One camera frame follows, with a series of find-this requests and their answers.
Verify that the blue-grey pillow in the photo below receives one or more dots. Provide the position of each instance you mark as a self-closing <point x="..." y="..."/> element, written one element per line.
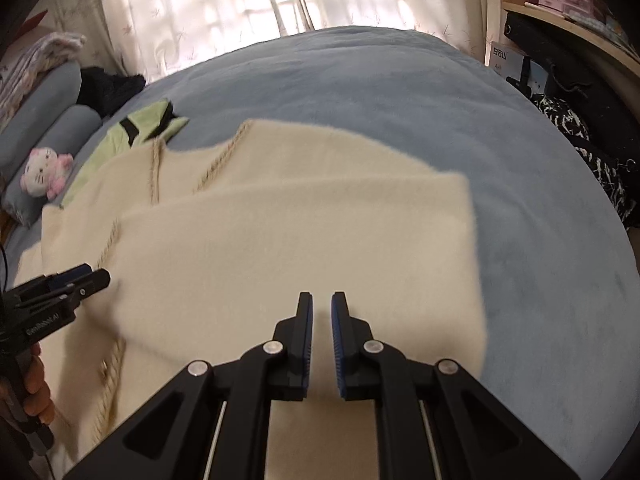
<point x="45" y="95"/>
<point x="75" y="125"/>

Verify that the red paper sheet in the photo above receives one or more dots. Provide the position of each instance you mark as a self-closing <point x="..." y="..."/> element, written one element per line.
<point x="32" y="22"/>

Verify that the black white patterned cloth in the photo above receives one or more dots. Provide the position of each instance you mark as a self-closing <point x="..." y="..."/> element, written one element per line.
<point x="570" y="120"/>

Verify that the black hanging bag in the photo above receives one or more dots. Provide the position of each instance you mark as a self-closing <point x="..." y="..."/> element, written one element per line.
<point x="565" y="55"/>

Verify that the light green garment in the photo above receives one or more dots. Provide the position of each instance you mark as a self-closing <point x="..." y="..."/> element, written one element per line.
<point x="117" y="137"/>

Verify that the row of small pastel boxes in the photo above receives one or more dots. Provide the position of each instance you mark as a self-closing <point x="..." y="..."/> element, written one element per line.
<point x="597" y="25"/>

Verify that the white printed cardboard box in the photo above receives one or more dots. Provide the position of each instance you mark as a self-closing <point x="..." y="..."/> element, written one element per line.
<point x="505" y="57"/>

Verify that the striped folded blanket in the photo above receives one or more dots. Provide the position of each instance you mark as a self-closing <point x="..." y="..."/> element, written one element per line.
<point x="35" y="55"/>

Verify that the white pink cat plush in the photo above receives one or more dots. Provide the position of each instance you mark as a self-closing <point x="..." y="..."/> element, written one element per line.
<point x="42" y="170"/>

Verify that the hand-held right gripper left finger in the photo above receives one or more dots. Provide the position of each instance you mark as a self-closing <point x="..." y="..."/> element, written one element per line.
<point x="306" y="340"/>

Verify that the wooden shelf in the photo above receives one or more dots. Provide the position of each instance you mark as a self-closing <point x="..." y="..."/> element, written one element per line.
<point x="600" y="50"/>

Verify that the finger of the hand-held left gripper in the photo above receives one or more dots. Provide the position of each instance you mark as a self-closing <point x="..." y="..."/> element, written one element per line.
<point x="75" y="274"/>
<point x="92" y="282"/>

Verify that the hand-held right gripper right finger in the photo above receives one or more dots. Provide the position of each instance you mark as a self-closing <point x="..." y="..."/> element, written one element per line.
<point x="338" y="340"/>

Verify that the blue bed blanket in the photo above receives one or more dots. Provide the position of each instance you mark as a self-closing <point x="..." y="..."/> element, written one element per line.
<point x="400" y="85"/>

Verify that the cream knit sweater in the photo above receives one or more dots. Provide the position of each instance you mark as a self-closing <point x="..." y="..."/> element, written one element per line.
<point x="300" y="220"/>

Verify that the person's left hand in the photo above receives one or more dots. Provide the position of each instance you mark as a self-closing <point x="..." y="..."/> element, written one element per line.
<point x="42" y="385"/>

